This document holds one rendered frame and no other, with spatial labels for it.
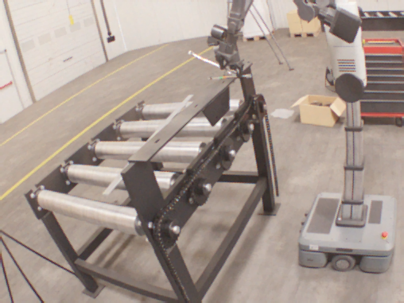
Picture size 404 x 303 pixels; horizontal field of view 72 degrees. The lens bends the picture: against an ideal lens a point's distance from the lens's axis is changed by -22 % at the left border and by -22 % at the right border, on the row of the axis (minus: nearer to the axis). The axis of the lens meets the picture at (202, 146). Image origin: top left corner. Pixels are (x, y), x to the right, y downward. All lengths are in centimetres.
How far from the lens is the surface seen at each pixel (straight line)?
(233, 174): 259
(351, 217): 207
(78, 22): 1321
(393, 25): 655
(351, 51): 155
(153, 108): 260
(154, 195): 134
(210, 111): 174
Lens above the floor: 167
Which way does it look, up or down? 25 degrees down
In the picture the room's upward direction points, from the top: 15 degrees counter-clockwise
